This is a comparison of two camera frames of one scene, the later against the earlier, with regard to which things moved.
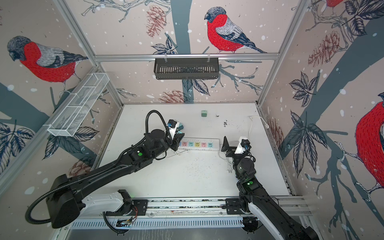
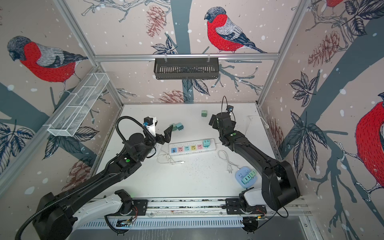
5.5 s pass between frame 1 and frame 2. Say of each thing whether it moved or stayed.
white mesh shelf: stayed
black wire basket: stayed
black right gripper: moved
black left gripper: moved
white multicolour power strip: moved
